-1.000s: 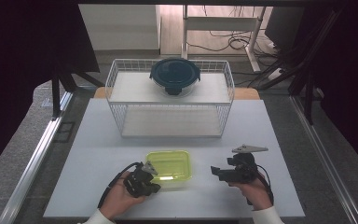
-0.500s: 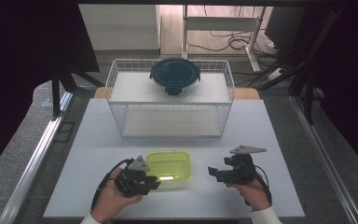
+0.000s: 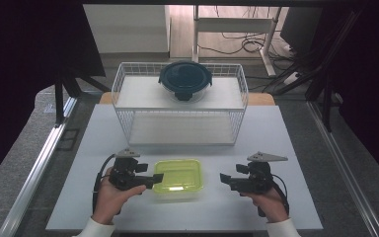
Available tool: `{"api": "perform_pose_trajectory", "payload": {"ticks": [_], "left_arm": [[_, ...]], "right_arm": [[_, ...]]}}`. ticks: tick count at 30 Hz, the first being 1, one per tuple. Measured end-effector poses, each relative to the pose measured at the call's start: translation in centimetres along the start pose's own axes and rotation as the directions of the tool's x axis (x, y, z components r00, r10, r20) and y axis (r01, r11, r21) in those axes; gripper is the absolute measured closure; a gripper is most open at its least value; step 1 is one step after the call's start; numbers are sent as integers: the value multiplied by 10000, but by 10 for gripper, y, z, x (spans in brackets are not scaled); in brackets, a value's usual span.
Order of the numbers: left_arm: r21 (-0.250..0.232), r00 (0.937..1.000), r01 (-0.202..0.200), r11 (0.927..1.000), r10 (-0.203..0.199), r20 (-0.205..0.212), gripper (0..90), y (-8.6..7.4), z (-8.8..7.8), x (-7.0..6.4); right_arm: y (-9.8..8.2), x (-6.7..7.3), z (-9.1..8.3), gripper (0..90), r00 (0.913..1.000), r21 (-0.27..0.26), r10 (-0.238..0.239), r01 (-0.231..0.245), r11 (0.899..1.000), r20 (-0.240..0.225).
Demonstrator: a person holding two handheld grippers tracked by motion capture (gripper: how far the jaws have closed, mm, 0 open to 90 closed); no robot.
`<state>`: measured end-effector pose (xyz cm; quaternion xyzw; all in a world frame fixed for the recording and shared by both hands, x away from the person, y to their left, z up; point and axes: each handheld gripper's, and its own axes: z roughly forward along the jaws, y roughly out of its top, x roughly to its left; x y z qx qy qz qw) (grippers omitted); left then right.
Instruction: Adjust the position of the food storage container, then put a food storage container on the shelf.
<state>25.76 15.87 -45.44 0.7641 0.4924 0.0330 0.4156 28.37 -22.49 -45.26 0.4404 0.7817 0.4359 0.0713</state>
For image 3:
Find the person's right white sleeve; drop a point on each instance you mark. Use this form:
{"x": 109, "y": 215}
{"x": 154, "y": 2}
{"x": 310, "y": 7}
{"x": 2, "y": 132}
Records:
{"x": 283, "y": 228}

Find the person's left white sleeve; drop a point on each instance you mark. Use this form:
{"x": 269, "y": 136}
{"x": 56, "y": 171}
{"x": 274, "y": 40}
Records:
{"x": 97, "y": 228}

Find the person's left hand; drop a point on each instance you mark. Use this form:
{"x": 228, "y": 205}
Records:
{"x": 112, "y": 200}

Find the person's right hand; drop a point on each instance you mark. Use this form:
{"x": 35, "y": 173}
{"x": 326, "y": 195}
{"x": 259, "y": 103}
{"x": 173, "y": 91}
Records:
{"x": 271, "y": 204}

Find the aluminium rail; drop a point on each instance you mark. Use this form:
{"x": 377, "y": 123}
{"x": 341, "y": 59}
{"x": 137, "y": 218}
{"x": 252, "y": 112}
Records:
{"x": 342, "y": 164}
{"x": 36, "y": 171}

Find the round dark lidded container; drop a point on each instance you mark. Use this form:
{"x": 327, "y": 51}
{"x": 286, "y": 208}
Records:
{"x": 185, "y": 78}

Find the black metal stand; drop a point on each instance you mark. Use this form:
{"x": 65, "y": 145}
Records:
{"x": 326, "y": 98}
{"x": 59, "y": 105}

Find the person's white sleeve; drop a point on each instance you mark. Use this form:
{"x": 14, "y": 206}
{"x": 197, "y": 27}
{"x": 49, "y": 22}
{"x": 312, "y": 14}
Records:
{"x": 97, "y": 228}
{"x": 283, "y": 228}

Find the green rectangular lunch box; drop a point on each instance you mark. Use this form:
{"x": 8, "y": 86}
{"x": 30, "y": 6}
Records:
{"x": 179, "y": 177}

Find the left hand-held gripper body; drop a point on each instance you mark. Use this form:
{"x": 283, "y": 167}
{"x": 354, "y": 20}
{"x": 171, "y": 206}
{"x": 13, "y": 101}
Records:
{"x": 123, "y": 174}

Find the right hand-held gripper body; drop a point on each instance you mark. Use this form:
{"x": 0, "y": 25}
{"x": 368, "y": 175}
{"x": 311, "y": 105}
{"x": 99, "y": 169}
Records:
{"x": 258, "y": 179}

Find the white cabinet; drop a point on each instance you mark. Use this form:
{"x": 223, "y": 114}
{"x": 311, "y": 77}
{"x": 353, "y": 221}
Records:
{"x": 128, "y": 29}

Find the dark curtain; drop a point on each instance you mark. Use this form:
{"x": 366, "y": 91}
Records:
{"x": 19, "y": 65}
{"x": 375, "y": 82}

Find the wooden table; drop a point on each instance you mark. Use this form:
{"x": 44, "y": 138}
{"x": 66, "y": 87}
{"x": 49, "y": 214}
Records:
{"x": 260, "y": 98}

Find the white desk frame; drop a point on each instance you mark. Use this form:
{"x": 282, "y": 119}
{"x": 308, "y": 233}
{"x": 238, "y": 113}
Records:
{"x": 233, "y": 24}

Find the white power strip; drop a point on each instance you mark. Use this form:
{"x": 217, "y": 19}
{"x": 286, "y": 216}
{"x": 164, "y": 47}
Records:
{"x": 291, "y": 78}

